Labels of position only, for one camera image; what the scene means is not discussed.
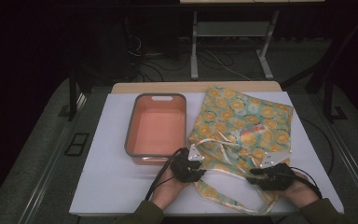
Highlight white board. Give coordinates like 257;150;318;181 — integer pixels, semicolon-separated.
68;91;345;217

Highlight white floor cable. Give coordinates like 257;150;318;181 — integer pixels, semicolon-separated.
204;49;254;82

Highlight orange plastic bin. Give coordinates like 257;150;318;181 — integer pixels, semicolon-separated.
123;92;187;166

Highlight black floor cables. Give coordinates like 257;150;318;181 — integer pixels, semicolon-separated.
126;33;194;84

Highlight thin black cable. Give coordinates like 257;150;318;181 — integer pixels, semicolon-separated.
301;118;336;175

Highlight black metal stand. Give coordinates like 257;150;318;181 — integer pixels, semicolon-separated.
322;78;350;124
58;60;95;123

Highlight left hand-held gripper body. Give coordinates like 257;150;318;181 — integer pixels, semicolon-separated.
170;143;206;184

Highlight grey metal desk frame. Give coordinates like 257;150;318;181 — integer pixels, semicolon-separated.
189;10;281;81

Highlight person's right hand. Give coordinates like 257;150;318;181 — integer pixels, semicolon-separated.
270;172;322;209

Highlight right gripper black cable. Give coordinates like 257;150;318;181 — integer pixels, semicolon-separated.
290;166;324;201

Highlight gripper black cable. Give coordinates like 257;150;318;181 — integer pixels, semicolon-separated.
145;147;185;202
290;166;324;201

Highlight orange print tote bag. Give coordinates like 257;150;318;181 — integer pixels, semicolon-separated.
187;85;295;217

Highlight aluminium rail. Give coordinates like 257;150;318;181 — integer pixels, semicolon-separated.
325;117;358;214
18;92;89;224

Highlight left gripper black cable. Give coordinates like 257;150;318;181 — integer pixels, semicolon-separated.
145;147;185;202

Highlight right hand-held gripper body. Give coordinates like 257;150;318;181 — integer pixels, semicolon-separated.
256;150;296;192

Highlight person's left hand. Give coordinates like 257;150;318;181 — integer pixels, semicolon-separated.
150;167;191;212

